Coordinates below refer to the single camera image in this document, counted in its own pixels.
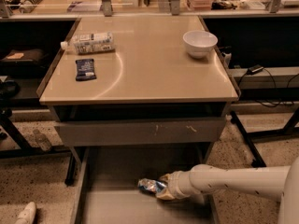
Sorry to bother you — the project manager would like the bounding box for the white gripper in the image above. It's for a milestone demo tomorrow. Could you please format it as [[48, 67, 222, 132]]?
[[155, 171, 192, 201]]

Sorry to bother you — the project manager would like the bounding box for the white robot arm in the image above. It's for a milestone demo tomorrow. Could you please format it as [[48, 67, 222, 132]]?
[[156, 159, 299, 224]]

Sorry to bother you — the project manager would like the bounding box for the open grey middle drawer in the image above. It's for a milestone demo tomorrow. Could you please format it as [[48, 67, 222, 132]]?
[[70, 145, 220, 224]]

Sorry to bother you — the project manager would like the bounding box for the grey desk with drawers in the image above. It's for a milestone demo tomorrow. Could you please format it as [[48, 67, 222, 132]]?
[[40, 16, 238, 189]]

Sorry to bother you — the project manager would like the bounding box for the clear water bottle on floor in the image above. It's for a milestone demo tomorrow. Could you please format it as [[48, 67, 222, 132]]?
[[33, 129, 52, 152]]

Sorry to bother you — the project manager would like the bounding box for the dark blue snack packet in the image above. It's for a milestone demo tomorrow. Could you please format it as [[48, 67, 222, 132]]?
[[76, 59, 96, 81]]

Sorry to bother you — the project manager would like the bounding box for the white shoe on floor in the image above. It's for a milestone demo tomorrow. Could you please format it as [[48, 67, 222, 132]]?
[[14, 202, 36, 224]]

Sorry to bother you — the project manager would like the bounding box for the black power adapter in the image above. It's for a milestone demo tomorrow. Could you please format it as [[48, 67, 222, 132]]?
[[247, 64, 263, 75]]

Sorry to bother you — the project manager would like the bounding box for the white ceramic bowl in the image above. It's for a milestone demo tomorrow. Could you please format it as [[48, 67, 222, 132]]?
[[182, 30, 218, 59]]

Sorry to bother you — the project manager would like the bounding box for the white plastic bottle lying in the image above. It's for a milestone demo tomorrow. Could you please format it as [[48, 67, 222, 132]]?
[[61, 32, 115, 55]]

